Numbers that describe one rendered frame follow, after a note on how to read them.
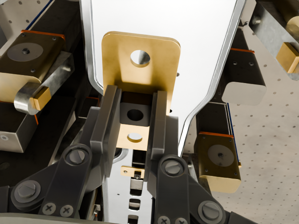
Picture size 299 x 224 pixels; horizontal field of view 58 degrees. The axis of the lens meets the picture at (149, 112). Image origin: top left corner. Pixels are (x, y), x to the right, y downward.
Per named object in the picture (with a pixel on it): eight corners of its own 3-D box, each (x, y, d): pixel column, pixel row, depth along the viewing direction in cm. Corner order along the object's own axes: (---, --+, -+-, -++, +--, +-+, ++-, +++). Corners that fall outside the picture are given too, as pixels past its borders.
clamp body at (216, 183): (227, 94, 85) (246, 196, 60) (190, 90, 85) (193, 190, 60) (233, 78, 81) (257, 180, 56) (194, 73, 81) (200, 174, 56)
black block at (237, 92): (245, 31, 70) (273, 109, 49) (208, 26, 70) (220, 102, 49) (253, 11, 66) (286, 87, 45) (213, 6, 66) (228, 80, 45)
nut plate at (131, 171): (155, 170, 64) (155, 174, 63) (154, 178, 67) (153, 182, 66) (120, 165, 64) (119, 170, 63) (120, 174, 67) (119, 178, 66)
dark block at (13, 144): (88, 28, 73) (23, 154, 43) (62, 25, 73) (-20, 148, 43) (87, 10, 69) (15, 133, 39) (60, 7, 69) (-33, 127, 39)
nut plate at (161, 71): (162, 149, 18) (161, 163, 18) (106, 142, 18) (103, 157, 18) (183, 38, 13) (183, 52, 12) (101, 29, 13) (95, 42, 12)
